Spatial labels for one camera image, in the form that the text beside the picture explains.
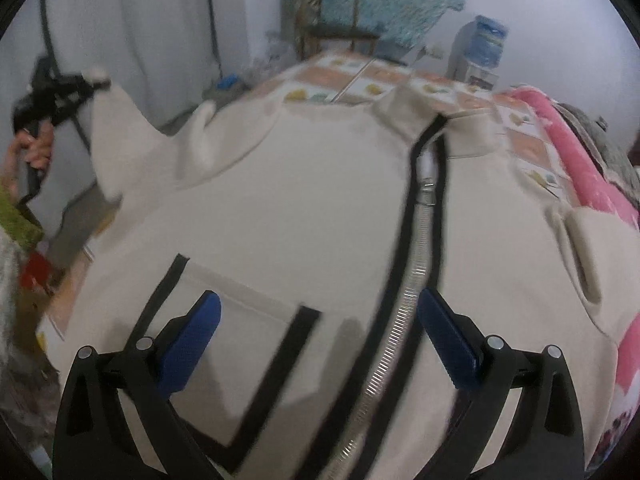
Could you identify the pink floral blanket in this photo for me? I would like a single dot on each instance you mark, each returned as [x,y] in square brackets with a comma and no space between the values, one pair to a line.
[585,160]

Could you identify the white water dispenser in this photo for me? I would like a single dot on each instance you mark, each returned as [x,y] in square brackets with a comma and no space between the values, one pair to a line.
[460,57]

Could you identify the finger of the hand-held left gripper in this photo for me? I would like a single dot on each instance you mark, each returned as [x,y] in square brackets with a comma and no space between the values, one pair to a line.
[75,87]

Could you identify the small blue item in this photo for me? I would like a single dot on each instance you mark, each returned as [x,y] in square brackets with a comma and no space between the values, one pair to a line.
[228,81]

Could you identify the blue water bottle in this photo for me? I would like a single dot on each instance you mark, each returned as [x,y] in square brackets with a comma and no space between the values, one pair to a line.
[487,40]

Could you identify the person's left hand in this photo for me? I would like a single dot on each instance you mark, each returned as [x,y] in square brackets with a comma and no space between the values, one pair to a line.
[39,149]

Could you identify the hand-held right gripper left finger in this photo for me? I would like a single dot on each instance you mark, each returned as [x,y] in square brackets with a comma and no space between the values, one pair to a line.
[192,340]

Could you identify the grey fuzzy blanket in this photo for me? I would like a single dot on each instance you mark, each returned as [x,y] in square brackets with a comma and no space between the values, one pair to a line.
[610,155]

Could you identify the white curtain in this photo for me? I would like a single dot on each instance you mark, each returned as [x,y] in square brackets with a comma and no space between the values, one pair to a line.
[140,20]

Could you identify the green fuzzy cloth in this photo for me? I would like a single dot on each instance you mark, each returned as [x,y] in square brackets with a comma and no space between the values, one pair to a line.
[20,222]

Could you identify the patterned bedsheet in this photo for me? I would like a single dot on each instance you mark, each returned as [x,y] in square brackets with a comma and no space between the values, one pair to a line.
[350,77]

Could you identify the wall socket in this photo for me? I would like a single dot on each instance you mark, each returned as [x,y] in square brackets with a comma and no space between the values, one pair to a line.
[435,51]

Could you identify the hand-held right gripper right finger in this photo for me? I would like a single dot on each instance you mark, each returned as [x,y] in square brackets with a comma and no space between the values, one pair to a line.
[447,340]

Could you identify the wooden chair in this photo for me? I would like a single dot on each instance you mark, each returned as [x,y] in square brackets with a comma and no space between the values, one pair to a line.
[345,35]

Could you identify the cream zip jacket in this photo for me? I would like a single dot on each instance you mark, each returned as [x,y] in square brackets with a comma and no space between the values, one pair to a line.
[300,200]

